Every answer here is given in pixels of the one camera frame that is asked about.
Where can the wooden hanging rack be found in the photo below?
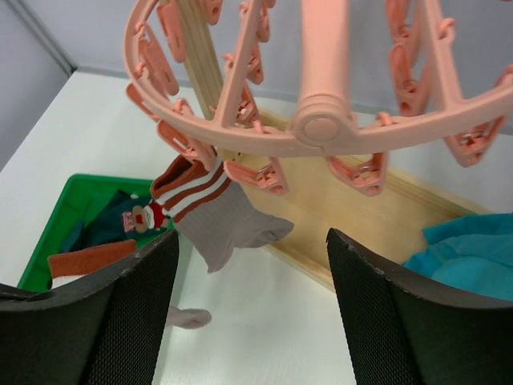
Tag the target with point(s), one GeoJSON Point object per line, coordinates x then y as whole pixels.
{"type": "Point", "coordinates": [360, 216]}

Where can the pink round clip hanger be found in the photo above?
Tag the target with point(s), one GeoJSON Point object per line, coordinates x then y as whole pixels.
{"type": "Point", "coordinates": [430, 102]}

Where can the teal cloth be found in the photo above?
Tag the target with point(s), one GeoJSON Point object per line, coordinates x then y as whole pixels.
{"type": "Point", "coordinates": [472, 253]}

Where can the dark teal christmas sock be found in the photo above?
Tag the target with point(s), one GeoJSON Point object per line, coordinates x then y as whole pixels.
{"type": "Point", "coordinates": [124, 217]}

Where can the green plastic tray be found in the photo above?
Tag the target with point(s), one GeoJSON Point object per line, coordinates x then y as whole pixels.
{"type": "Point", "coordinates": [82, 198]}

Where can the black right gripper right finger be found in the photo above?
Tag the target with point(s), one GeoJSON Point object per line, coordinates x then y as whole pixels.
{"type": "Point", "coordinates": [403, 328]}

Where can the pink hanger clip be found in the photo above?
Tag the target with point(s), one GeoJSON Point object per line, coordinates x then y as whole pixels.
{"type": "Point", "coordinates": [191, 149]}
{"type": "Point", "coordinates": [270, 178]}

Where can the grey sock red striped cuff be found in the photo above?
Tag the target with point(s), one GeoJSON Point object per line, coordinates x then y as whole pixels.
{"type": "Point", "coordinates": [214, 212]}

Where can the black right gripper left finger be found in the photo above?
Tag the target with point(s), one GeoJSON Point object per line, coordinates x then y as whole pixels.
{"type": "Point", "coordinates": [104, 328]}

